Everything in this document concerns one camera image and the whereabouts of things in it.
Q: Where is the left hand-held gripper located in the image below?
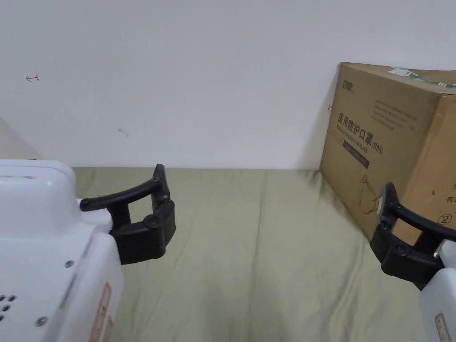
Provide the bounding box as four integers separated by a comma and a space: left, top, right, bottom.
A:
0, 159, 176, 342

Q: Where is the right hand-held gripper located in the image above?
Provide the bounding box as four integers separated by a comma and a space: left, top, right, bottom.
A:
370, 183, 456, 342

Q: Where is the brown cardboard carton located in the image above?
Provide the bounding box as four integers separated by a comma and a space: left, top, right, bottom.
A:
319, 62, 456, 247

